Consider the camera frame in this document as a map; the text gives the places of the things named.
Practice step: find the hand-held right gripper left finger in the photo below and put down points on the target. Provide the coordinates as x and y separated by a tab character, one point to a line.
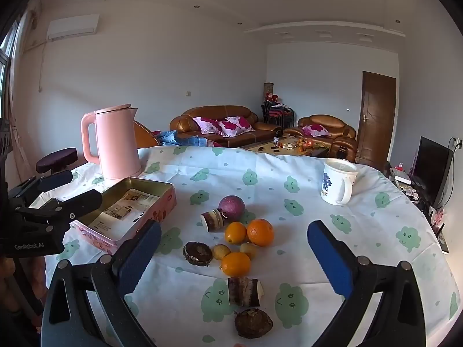
141	253

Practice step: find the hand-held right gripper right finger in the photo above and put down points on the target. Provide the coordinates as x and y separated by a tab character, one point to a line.
329	253

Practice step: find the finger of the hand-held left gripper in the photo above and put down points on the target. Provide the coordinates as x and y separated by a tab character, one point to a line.
83	202
54	182

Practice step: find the pink metal tin box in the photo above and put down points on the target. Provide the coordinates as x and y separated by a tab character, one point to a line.
164	204

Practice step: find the halved round taro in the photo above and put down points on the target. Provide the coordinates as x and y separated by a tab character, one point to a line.
197	253

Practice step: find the large orange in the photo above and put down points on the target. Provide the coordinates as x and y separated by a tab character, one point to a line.
260	232

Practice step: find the small cut taro chunk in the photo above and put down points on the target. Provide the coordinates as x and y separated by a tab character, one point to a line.
213	220

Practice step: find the purple round radish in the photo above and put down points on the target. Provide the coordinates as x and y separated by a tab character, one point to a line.
231	208

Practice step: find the printed paper leaflet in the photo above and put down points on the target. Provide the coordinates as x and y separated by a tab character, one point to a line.
119	206

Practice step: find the pink electric kettle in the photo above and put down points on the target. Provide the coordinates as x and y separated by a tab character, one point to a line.
115	144

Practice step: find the white mug with blue print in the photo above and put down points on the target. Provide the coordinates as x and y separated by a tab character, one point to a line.
334	184

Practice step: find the brown leather chair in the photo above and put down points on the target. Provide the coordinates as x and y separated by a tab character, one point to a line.
144	137

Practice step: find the large cut taro chunk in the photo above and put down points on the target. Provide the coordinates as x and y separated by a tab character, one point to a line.
246	292

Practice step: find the white tablecloth with green clouds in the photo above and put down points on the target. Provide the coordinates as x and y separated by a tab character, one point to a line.
275	173

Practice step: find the round brown taro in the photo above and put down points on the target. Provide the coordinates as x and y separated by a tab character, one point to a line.
253	323

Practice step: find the blue denim cloth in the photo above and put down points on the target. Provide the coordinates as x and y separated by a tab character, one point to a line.
170	138

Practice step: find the pile of small snacks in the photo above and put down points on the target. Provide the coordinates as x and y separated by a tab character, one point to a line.
296	146

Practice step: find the pink floral pillow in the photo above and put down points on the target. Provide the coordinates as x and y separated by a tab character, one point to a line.
316	130
235	125
208	125

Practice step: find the wooden coffee table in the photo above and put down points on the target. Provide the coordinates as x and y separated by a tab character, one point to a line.
260	148

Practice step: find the window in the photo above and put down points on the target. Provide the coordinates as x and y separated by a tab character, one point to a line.
5	65

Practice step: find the brown leather armchair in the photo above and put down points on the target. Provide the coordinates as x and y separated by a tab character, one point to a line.
332	123

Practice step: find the black television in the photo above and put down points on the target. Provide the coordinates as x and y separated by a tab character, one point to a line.
430	170

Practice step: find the long brown leather sofa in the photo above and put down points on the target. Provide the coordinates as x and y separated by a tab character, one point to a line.
264	128

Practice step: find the brown wooden door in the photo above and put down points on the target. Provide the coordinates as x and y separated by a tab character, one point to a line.
376	115

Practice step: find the stacked black chairs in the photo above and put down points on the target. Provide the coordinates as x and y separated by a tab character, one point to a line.
276	115

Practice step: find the white air conditioner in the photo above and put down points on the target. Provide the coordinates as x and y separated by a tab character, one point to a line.
72	27

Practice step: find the tall patterned vase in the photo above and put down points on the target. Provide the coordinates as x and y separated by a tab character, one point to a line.
268	91

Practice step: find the wall power socket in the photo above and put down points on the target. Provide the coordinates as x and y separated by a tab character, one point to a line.
456	141

